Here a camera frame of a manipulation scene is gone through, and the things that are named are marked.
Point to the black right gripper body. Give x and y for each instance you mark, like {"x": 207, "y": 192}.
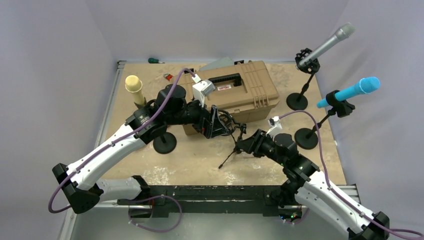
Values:
{"x": 264, "y": 146}

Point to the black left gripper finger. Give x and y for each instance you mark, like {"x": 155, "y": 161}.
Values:
{"x": 217, "y": 129}
{"x": 216, "y": 115}

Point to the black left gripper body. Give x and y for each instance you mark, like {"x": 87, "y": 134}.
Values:
{"x": 195, "y": 116}

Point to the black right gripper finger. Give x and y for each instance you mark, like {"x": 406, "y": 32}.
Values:
{"x": 248, "y": 142}
{"x": 245, "y": 149}

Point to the black tripod shock mount stand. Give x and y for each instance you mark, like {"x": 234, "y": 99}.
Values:
{"x": 231, "y": 125}

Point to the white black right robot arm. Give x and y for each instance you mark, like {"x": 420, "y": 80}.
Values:
{"x": 307, "y": 185}

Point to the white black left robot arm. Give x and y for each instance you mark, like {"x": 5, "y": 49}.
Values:
{"x": 82, "y": 181}

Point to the black stand for cream microphone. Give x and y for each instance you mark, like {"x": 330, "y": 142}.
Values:
{"x": 156, "y": 132}

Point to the black clip stand for blue microphone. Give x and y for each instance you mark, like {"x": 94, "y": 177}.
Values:
{"x": 308, "y": 138}

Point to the cream yellow microphone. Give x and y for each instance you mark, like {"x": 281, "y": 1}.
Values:
{"x": 134, "y": 86}

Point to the blue microphone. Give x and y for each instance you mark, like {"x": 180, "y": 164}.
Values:
{"x": 364, "y": 86}

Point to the silver microphone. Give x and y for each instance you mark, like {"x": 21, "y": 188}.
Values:
{"x": 342, "y": 33}

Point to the tan plastic tool case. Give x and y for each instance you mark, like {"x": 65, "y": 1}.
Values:
{"x": 245, "y": 90}

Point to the red small tool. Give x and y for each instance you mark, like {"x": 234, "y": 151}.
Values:
{"x": 168, "y": 76}

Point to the grey flat sheet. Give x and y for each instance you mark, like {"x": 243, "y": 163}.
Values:
{"x": 220, "y": 63}

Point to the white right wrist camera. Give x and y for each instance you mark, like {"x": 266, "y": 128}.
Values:
{"x": 275, "y": 126}

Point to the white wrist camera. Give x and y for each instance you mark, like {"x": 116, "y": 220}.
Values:
{"x": 201, "y": 89}
{"x": 275, "y": 126}

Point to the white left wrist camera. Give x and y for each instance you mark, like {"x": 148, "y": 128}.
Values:
{"x": 201, "y": 89}

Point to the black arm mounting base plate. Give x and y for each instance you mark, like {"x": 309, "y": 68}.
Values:
{"x": 266, "y": 200}

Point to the green screwdriver handle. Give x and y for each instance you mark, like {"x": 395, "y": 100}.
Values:
{"x": 152, "y": 60}

